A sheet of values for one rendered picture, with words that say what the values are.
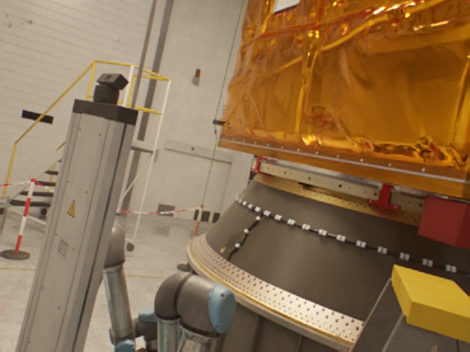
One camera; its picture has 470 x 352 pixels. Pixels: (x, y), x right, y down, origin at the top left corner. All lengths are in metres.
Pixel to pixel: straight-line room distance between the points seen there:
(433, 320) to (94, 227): 0.84
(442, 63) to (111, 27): 8.27
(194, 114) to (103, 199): 8.77
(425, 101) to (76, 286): 1.23
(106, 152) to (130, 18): 8.43
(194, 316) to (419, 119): 0.97
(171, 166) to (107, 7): 3.27
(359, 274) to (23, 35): 8.16
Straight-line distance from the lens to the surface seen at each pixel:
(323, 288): 1.89
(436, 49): 1.76
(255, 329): 1.96
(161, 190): 9.96
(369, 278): 1.89
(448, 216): 1.66
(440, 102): 1.67
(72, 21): 9.47
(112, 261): 1.77
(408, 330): 1.05
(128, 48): 9.60
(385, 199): 1.94
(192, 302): 1.32
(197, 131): 10.07
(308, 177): 2.09
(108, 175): 1.30
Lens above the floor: 1.72
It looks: 2 degrees down
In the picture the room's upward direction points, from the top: 13 degrees clockwise
